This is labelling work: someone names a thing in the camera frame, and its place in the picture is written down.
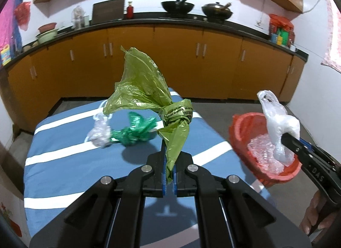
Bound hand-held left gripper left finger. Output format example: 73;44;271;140
29;141;168;248

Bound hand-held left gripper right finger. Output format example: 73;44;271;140
172;151;312;248

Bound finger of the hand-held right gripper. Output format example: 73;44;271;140
280;132;314;163

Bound white translucent plastic bag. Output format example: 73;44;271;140
256;89;301;166

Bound red plastic basin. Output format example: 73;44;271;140
229;112;303;183

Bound olive green plastic bag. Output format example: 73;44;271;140
103;46;194;185

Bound person's right hand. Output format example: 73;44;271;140
300;192;336;236

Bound crumpled clear plastic wrap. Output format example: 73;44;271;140
247;133;286;175

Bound dark green plastic bag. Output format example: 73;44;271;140
110;112;157;147

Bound clear plastic bag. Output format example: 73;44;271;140
85;100;112;149

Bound blue white striped tablecloth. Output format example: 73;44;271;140
23;88;269;248

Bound wooden lower kitchen cabinets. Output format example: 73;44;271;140
5;23;309;131

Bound green package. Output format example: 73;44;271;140
276;28;289;45

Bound pink patterned curtain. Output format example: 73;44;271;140
321;0;341;74

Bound red bag on packages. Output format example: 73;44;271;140
269;14;294;31

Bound wok with metal lid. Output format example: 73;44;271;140
201;1;233;21

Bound built-in gas stove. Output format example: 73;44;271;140
160;11;235;23

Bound black wok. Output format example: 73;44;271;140
161;0;195;14

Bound dark rectangular board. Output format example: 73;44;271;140
92;0;126;22

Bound clear plastic container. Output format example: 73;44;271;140
72;6;90;30

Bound pale green basin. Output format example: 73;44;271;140
36;30;59;45

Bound reddish brown basin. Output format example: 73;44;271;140
38;22;58;33

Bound colourful printed box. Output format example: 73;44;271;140
0;46;12;66

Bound hanging red plastic bag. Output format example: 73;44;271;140
14;1;32;31

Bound pink and blue hanging cloth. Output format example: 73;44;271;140
0;0;26;57

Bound white power cable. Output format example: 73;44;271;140
257;0;268;25

